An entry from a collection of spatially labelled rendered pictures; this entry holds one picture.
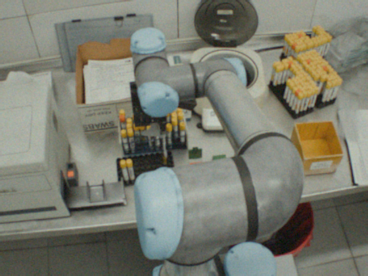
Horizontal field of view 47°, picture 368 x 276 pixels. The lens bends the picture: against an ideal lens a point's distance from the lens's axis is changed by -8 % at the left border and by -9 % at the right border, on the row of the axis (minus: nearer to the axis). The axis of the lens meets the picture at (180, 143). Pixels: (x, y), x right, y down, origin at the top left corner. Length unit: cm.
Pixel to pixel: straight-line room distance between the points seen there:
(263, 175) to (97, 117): 92
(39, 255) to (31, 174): 119
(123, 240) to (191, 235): 169
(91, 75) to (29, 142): 51
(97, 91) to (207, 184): 100
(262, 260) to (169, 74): 43
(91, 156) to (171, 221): 91
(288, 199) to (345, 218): 183
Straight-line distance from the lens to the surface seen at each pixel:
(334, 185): 141
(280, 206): 57
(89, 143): 145
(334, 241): 232
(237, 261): 95
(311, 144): 146
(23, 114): 119
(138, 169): 135
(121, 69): 156
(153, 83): 88
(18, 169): 112
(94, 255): 222
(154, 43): 94
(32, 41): 165
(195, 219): 54
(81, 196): 131
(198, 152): 128
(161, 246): 55
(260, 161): 57
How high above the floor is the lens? 203
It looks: 54 degrees down
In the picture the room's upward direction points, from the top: 1 degrees counter-clockwise
